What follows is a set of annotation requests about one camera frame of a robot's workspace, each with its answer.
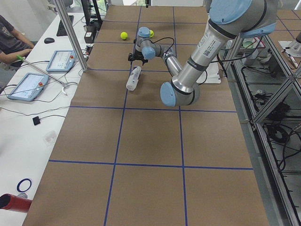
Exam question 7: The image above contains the blue tape ring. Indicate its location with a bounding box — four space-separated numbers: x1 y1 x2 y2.
16 178 32 192

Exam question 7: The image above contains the seated person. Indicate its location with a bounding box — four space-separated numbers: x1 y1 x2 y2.
0 16 35 67

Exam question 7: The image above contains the near teach pendant tablet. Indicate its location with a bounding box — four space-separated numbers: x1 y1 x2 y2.
8 73 49 102

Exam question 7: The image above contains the small black square puck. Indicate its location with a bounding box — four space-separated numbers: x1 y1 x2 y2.
32 116 40 126

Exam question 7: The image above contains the black box with label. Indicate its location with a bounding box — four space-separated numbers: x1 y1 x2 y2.
84 26 96 44

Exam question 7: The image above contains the teach pendant tablet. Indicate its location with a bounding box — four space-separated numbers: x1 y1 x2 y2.
8 73 49 102
46 50 76 73

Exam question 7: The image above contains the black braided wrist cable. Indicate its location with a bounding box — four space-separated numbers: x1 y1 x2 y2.
150 37 176 57

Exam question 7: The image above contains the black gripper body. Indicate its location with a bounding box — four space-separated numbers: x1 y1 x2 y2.
133 52 148 63

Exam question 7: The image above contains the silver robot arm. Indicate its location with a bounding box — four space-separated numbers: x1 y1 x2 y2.
128 0 278 107

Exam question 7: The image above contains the aluminium frame post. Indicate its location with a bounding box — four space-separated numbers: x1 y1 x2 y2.
54 0 88 72

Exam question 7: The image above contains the metal reacher grabber stick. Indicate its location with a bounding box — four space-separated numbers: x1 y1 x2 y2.
17 55 78 96

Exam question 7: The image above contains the black keyboard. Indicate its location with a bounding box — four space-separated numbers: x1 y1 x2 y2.
56 15 74 37

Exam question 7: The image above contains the far teach pendant tablet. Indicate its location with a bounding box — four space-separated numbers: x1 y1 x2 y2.
46 50 76 73

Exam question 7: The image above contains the red cylinder tube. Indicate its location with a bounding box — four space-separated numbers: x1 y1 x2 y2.
0 194 32 213

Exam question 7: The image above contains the yellow tennis ball Wilson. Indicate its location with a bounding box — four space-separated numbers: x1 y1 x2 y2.
120 32 128 40

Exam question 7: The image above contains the black computer mouse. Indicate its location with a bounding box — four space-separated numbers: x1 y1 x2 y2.
44 37 55 44

